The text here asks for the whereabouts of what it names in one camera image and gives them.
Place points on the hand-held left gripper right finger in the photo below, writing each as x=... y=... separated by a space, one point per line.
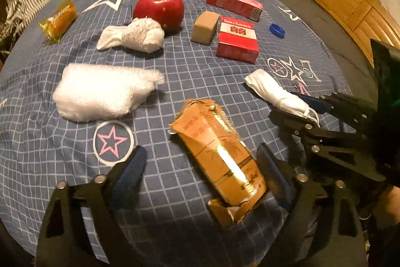
x=275 y=173

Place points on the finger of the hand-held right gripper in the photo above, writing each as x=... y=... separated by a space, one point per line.
x=312 y=134
x=315 y=102

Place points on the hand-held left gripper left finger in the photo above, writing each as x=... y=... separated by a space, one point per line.
x=131 y=173

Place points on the gold foil packet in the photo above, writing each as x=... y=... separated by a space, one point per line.
x=218 y=157

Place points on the red cigarette box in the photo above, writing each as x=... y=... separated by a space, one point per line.
x=239 y=38

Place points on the tan sponge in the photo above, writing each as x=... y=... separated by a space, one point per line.
x=204 y=27

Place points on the person's right forearm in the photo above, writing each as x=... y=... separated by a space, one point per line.
x=390 y=204

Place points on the dark grey blanket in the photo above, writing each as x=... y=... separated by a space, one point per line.
x=328 y=35

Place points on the blue bottle cap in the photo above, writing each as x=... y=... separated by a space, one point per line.
x=277 y=31

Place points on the white bubble wrap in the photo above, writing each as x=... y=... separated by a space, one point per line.
x=100 y=91

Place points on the blue checked star blanket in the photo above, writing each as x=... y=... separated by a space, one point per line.
x=187 y=73

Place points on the long red carton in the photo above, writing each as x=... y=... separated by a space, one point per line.
x=234 y=2

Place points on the white knotted gauze cloth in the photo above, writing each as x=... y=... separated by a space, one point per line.
x=134 y=35

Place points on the red apple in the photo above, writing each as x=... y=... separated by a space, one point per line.
x=159 y=9

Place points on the orange snack packet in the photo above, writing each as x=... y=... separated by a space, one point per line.
x=59 y=20

